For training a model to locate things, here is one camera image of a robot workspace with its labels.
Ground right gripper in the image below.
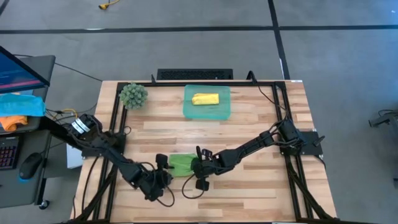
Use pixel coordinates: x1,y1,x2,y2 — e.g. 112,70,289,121
191,145,221,180

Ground green microfiber towel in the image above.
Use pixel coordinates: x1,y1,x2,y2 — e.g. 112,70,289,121
169,152,200,178

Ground yellow microfiber towel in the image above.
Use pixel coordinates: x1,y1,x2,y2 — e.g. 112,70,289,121
191,92,220,106

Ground teal plastic basket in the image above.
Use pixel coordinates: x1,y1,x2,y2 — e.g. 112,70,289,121
182,84,233,121

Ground black vented box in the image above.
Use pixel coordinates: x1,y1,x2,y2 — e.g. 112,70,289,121
156,68,234,81

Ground green artificial plant ball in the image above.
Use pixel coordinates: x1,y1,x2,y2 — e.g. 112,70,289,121
119,82,149,110

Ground white box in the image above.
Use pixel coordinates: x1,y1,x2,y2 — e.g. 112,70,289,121
66,133,84,169

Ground black computer mouse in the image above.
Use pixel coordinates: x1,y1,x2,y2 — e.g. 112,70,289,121
18,152,44,181

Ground grey rolling desk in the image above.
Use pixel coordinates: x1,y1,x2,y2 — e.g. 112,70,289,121
0,55,57,209

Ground black keyboard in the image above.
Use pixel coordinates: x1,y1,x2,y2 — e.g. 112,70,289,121
0,136,19,171

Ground orange cloth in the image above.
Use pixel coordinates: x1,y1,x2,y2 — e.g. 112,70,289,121
0,115,28,132

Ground blue cloth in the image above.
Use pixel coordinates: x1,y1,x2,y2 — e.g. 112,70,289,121
0,93,47,118

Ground computer monitor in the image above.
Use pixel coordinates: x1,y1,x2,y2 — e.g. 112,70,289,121
0,45,51,94

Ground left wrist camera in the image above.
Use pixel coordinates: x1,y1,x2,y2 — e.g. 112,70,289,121
155,153,170,170

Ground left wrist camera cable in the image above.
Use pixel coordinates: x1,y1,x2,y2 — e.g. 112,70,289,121
136,161,176,208

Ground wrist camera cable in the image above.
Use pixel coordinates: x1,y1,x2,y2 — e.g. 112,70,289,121
136,161,176,208
181,174,206,200

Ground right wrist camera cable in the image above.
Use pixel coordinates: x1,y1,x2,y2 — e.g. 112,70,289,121
181,174,206,200

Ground black aluminium table frame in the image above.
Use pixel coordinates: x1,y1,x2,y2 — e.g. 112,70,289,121
62,80,373,224

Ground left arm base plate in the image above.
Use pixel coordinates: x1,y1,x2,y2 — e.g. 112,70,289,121
81,133,127,158

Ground black hanging cable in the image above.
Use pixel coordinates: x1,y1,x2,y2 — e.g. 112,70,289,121
81,155,101,215

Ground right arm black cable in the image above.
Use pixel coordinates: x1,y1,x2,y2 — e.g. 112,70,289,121
257,84,290,125

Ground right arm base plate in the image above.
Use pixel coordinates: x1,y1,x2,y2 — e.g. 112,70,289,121
279,130,326,157

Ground yellow wire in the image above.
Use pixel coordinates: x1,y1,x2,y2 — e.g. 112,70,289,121
51,108,78,121

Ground thin black floor cable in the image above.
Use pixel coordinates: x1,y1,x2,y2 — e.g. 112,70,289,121
12,54,103,83

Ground yellow floor cable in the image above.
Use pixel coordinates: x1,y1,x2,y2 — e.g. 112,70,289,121
98,0,121,10

